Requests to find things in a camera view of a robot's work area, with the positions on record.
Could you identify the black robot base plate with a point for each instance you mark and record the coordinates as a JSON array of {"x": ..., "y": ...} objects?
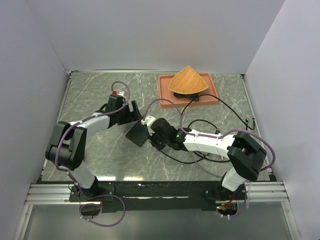
[{"x": 113, "y": 196}]

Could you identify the terracotta plastic tray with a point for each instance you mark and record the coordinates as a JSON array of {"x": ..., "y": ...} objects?
[{"x": 164, "y": 92}]

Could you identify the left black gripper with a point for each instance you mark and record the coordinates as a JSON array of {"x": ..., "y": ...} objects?
[{"x": 133, "y": 116}]

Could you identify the black network switch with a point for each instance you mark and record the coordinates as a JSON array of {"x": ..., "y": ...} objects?
[{"x": 138, "y": 134}]

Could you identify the woven bamboo basket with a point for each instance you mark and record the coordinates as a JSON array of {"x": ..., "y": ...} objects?
[{"x": 187, "y": 82}]

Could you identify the aluminium frame rail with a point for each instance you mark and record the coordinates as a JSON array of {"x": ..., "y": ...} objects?
[{"x": 58, "y": 194}]

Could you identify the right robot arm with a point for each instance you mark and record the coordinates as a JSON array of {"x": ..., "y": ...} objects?
[{"x": 244, "y": 152}]

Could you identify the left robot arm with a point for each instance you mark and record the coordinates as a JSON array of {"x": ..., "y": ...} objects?
[{"x": 66, "y": 148}]

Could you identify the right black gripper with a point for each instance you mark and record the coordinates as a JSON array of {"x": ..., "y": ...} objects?
[{"x": 152, "y": 137}]

